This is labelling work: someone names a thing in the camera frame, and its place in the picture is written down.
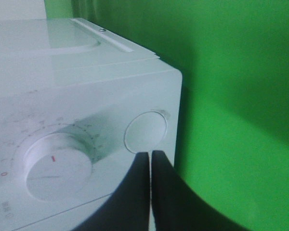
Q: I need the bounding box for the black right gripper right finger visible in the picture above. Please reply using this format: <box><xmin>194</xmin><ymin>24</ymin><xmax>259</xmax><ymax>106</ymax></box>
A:
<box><xmin>151</xmin><ymin>151</ymin><xmax>246</xmax><ymax>231</ymax></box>

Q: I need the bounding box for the white microwave oven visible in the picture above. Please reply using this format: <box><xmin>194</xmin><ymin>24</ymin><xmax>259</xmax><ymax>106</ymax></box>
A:
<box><xmin>0</xmin><ymin>18</ymin><xmax>183</xmax><ymax>231</ymax></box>

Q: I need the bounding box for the white microwave door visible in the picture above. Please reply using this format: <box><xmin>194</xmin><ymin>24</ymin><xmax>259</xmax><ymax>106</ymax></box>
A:
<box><xmin>0</xmin><ymin>194</ymin><xmax>110</xmax><ymax>231</ymax></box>

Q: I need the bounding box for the white dial knob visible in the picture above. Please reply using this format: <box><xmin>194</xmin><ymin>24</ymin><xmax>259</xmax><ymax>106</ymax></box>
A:
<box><xmin>24</xmin><ymin>133</ymin><xmax>92</xmax><ymax>201</ymax></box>

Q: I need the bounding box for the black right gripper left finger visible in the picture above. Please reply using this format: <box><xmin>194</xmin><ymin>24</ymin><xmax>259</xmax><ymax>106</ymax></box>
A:
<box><xmin>74</xmin><ymin>152</ymin><xmax>150</xmax><ymax>231</ymax></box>

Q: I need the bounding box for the round white door button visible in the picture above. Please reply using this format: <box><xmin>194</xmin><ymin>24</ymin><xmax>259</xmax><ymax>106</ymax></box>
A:
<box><xmin>124</xmin><ymin>111</ymin><xmax>168</xmax><ymax>153</ymax></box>

